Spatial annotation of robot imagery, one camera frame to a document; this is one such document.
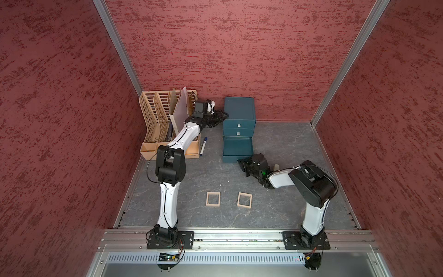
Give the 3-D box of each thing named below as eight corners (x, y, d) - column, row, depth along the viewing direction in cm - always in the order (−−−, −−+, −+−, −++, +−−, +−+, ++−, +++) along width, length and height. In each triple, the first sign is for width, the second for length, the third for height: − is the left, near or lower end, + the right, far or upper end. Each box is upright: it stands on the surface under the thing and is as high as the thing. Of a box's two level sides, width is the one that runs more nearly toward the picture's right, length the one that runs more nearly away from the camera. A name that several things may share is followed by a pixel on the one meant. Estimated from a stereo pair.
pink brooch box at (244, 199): (236, 205, 86) (236, 204, 84) (237, 193, 90) (238, 191, 89) (250, 208, 85) (251, 206, 84) (251, 195, 89) (252, 194, 88)
